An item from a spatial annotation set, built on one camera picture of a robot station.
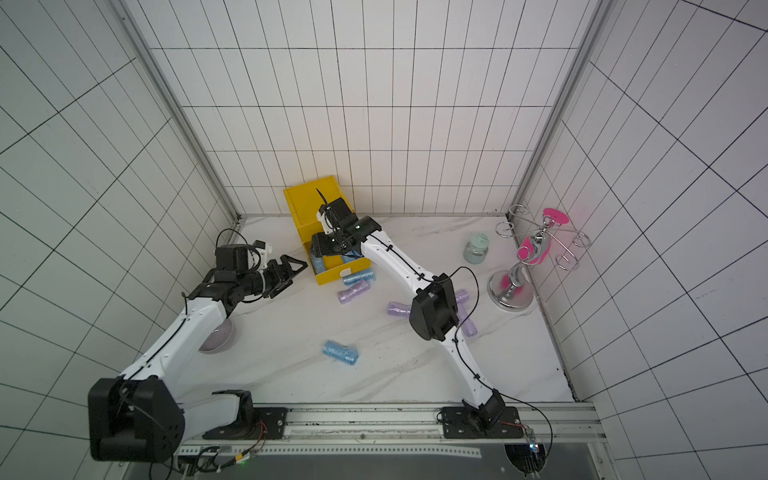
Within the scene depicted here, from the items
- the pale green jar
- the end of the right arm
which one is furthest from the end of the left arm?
the pale green jar

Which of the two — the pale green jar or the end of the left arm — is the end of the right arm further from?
the pale green jar

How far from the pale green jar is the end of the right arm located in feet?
1.57

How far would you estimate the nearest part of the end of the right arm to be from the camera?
0.66 metres
